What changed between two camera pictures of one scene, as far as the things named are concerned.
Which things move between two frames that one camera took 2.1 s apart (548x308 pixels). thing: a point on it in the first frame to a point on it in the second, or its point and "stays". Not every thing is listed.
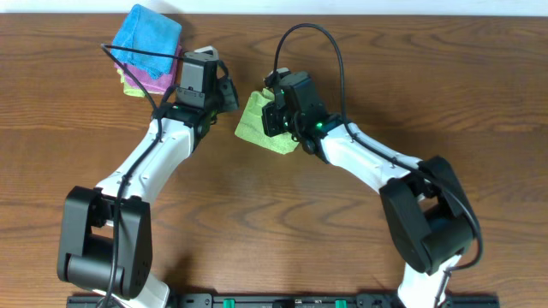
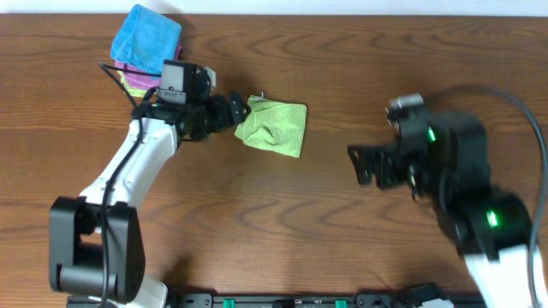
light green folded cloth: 128,89 stays
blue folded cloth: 142,29 stays
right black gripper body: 276,122 to 395,169
